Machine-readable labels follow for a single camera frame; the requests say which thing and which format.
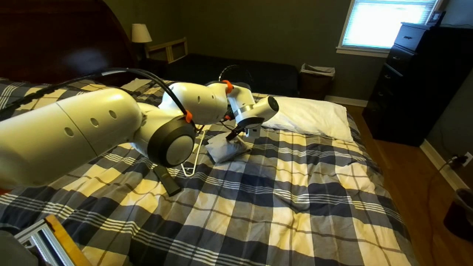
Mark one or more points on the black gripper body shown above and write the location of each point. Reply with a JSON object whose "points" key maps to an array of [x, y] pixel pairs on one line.
{"points": [[252, 122]]}

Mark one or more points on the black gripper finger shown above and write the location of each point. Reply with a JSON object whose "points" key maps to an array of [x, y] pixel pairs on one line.
{"points": [[251, 138], [236, 134]]}

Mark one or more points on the light grey cloth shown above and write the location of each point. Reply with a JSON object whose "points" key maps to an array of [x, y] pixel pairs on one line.
{"points": [[223, 150]]}

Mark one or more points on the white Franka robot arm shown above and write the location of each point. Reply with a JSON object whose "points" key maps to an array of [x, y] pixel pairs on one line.
{"points": [[75, 134]]}

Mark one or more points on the white pillow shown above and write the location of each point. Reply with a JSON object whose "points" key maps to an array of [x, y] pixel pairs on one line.
{"points": [[311, 119]]}

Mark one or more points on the dark box with papers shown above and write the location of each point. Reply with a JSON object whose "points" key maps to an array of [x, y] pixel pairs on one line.
{"points": [[317, 79]]}

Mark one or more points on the plaid bed comforter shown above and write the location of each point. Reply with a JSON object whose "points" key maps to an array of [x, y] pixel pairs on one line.
{"points": [[296, 212]]}

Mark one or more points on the wooden nightstand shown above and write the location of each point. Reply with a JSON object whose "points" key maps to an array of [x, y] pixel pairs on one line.
{"points": [[171, 48]]}

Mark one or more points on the table lamp white shade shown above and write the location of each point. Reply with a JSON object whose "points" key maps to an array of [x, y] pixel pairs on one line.
{"points": [[141, 33]]}

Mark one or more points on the bright window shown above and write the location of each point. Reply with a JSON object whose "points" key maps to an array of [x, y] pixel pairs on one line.
{"points": [[382, 23]]}

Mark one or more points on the black dresser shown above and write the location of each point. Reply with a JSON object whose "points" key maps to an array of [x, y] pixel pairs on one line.
{"points": [[419, 83]]}

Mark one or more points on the wooden bar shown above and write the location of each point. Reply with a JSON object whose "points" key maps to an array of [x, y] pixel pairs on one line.
{"points": [[69, 241]]}

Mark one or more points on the dark wooden headboard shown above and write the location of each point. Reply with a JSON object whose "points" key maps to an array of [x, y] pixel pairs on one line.
{"points": [[54, 35]]}

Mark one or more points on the plaid pillow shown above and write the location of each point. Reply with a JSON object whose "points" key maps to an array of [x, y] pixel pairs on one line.
{"points": [[16, 94]]}

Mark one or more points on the dark bag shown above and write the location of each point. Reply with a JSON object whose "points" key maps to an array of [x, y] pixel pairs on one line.
{"points": [[461, 216]]}

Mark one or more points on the grey rounded object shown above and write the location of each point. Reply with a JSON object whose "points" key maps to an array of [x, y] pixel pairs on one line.
{"points": [[13, 252]]}

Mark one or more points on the small frame on dresser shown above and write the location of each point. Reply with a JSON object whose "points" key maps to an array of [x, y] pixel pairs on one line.
{"points": [[435, 18]]}

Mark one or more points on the aluminium frame rail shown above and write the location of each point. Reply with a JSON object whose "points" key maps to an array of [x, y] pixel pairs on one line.
{"points": [[42, 244]]}

